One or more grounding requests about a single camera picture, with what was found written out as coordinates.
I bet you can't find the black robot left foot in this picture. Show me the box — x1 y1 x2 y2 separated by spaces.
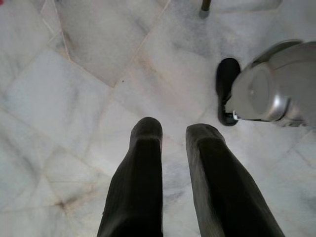
215 58 241 126

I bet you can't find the brown grey-capped furniture leg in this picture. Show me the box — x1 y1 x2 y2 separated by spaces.
199 0 212 19

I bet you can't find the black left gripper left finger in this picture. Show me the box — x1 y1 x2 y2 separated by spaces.
96 117 163 237

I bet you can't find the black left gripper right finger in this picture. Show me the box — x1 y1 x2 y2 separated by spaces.
185 123 286 237

